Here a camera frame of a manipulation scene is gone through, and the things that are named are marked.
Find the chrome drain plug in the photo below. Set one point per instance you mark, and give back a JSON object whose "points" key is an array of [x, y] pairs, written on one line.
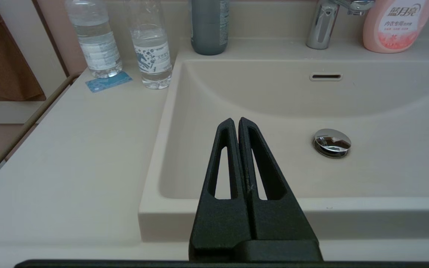
{"points": [[331, 143]]}

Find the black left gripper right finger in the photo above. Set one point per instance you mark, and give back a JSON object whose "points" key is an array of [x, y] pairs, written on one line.
{"points": [[277, 223]]}

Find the clear water bottle patterned label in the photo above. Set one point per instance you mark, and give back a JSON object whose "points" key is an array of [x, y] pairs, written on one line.
{"points": [[151, 56]]}

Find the beige ceramic sink basin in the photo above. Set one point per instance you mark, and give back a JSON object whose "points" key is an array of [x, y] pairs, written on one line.
{"points": [[367, 178]]}

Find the grey pump bottle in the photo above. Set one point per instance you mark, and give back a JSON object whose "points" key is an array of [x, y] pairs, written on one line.
{"points": [[209, 29]]}

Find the blue card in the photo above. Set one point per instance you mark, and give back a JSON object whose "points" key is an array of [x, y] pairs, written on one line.
{"points": [[108, 82]]}

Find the clear water bottle plain label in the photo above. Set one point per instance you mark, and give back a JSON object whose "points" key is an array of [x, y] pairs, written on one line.
{"points": [[97, 48]]}

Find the chrome faucet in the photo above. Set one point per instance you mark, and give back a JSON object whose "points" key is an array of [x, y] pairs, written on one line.
{"points": [[320, 26]]}

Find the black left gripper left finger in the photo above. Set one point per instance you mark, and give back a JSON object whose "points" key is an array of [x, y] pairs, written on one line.
{"points": [[218, 223]]}

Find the pink soap pump bottle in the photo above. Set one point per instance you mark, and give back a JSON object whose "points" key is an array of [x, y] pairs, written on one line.
{"points": [[395, 33]]}

